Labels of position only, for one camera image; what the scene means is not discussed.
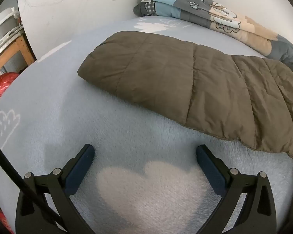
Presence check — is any wooden shelf frame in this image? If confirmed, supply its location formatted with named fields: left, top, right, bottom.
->
left=0, top=33, right=37, bottom=83

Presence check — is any brown puffer jacket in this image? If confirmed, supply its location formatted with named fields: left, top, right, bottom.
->
left=77, top=31, right=293, bottom=159

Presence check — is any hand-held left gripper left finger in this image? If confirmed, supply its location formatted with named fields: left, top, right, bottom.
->
left=15, top=144, right=96, bottom=234

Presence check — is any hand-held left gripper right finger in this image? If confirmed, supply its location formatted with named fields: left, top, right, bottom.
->
left=196, top=144, right=277, bottom=234

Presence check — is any black cable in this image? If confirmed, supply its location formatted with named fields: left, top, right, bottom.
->
left=0, top=135, right=69, bottom=233

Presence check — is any red plastic bag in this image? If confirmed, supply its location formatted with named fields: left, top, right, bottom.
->
left=0, top=211, right=14, bottom=234
left=0, top=73, right=20, bottom=117

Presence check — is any patchwork cartoon print quilt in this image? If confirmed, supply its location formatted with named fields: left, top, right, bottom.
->
left=133, top=0, right=293, bottom=74

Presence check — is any white plastic container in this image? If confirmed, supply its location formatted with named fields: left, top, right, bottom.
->
left=0, top=7, right=23, bottom=56

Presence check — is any light blue fleece blanket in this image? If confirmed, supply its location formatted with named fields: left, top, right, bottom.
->
left=0, top=17, right=293, bottom=234

